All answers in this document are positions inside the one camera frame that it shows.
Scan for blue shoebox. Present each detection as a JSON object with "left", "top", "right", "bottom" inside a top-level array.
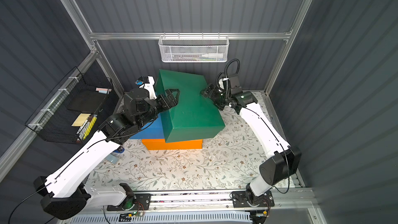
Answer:
[{"left": 130, "top": 116, "right": 164, "bottom": 140}]

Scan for green shoebox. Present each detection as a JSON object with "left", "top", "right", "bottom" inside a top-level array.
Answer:
[{"left": 155, "top": 69, "right": 226, "bottom": 143}]

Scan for orange shoebox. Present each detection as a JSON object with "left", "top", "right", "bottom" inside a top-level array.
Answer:
[{"left": 142, "top": 139, "right": 203, "bottom": 150}]

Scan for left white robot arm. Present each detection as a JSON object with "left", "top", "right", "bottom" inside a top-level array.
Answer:
[{"left": 34, "top": 88, "right": 180, "bottom": 220}]

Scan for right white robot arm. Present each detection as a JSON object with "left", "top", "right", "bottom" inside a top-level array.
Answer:
[{"left": 201, "top": 84, "right": 302, "bottom": 204}]

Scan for white marker in basket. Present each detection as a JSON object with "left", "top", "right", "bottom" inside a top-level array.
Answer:
[{"left": 200, "top": 53, "right": 224, "bottom": 60}]

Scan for floral table mat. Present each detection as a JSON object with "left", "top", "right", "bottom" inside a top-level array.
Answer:
[{"left": 82, "top": 91, "right": 296, "bottom": 192}]

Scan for pink blue sticky notes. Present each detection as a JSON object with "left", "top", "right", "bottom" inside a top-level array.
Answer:
[{"left": 95, "top": 88, "right": 112, "bottom": 94}]

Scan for blue stapler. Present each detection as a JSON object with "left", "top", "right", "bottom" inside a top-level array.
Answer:
[{"left": 114, "top": 146, "right": 125, "bottom": 153}]

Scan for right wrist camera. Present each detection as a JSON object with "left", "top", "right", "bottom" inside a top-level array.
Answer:
[{"left": 217, "top": 74, "right": 243, "bottom": 96}]

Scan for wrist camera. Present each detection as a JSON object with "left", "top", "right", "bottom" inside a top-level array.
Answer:
[
  {"left": 135, "top": 76, "right": 157, "bottom": 100},
  {"left": 217, "top": 74, "right": 243, "bottom": 96}
]

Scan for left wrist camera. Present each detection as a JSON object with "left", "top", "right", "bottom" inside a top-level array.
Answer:
[{"left": 135, "top": 76, "right": 157, "bottom": 100}]

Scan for white wire mesh basket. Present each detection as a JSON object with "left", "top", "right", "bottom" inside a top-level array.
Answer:
[{"left": 158, "top": 35, "right": 230, "bottom": 63}]

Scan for black wire wall basket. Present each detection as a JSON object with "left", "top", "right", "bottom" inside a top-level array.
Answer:
[{"left": 25, "top": 70, "right": 119, "bottom": 145}]

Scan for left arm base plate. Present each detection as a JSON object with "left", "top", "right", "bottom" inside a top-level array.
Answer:
[{"left": 106, "top": 194, "right": 151, "bottom": 212}]

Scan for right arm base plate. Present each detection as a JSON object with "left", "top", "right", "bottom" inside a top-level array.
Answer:
[{"left": 230, "top": 190, "right": 275, "bottom": 208}]

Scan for aluminium rail at front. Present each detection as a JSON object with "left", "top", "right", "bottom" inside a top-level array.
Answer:
[{"left": 62, "top": 188, "right": 318, "bottom": 212}]

